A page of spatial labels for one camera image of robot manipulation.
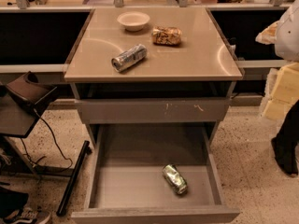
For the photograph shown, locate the open grey drawer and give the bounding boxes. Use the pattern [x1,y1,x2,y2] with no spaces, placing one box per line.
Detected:
[72,123,239,224]

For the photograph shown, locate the black cable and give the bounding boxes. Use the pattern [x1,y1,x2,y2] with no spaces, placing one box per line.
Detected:
[19,108,75,173]

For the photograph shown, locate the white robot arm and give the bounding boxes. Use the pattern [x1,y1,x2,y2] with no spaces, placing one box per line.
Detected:
[255,0,299,120]

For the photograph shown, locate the silver can on counter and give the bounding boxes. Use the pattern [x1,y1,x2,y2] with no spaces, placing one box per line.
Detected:
[111,44,148,73]

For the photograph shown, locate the white bowl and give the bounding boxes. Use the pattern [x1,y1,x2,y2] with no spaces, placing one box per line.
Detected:
[117,11,150,32]

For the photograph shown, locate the brown snack bag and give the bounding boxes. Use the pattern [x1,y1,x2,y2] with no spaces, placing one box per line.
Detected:
[151,26,182,46]

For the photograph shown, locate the brown device on stand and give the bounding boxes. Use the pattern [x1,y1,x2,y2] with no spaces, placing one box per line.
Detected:
[6,72,58,116]

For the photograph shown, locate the grey drawer cabinet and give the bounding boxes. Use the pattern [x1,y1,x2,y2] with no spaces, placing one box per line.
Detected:
[64,7,243,141]

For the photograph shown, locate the green crushed can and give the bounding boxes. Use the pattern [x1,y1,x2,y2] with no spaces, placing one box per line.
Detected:
[162,164,188,195]

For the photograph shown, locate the black and white sneaker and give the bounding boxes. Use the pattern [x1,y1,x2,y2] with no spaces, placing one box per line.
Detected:
[3,207,51,224]

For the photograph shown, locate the closed grey drawer front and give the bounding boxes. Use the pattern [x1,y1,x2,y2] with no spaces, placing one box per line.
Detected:
[76,98,230,124]

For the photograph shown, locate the person in dark trousers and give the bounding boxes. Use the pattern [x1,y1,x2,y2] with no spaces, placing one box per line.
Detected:
[271,101,299,177]

